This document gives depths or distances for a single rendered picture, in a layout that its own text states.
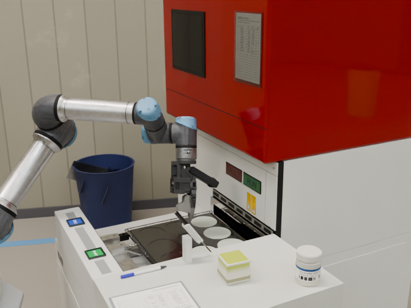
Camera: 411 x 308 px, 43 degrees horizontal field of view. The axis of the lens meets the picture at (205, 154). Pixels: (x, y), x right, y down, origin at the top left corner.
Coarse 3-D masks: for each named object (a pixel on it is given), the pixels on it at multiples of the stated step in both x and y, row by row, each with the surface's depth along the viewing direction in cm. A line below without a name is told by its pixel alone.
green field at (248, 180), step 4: (244, 176) 188; (248, 176) 185; (244, 180) 188; (248, 180) 186; (252, 180) 183; (256, 180) 181; (248, 184) 186; (252, 184) 184; (256, 184) 181; (252, 188) 184; (256, 188) 181
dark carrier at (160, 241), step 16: (160, 224) 198; (176, 224) 198; (192, 224) 198; (224, 224) 198; (144, 240) 186; (160, 240) 186; (176, 240) 185; (192, 240) 186; (208, 240) 185; (160, 256) 175; (176, 256) 175
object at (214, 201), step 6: (210, 198) 214; (216, 198) 211; (210, 204) 215; (216, 204) 210; (222, 204) 205; (216, 210) 214; (228, 210) 201; (234, 216) 197; (240, 216) 194; (228, 222) 206; (240, 222) 194; (246, 222) 189; (234, 228) 201; (246, 228) 190; (252, 228) 186; (258, 228) 185; (240, 234) 196; (258, 234) 183; (264, 234) 180; (246, 240) 191
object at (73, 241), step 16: (64, 224) 185; (64, 240) 184; (80, 240) 173; (96, 240) 173; (64, 256) 189; (80, 256) 163; (112, 256) 163; (80, 272) 165; (96, 272) 154; (112, 272) 154; (80, 288) 170
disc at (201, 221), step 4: (200, 216) 205; (204, 216) 205; (208, 216) 205; (192, 220) 201; (196, 220) 201; (200, 220) 201; (204, 220) 201; (208, 220) 201; (212, 220) 201; (216, 220) 201; (196, 224) 198; (200, 224) 198; (204, 224) 198; (208, 224) 198; (212, 224) 198
